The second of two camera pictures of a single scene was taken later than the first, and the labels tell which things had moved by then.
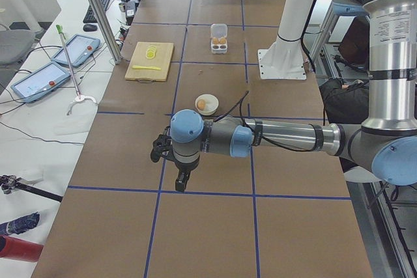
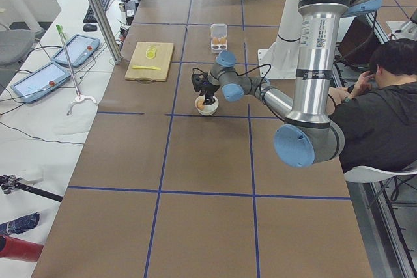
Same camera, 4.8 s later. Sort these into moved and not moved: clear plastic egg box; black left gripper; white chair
Moved: black left gripper
Not moved: clear plastic egg box; white chair
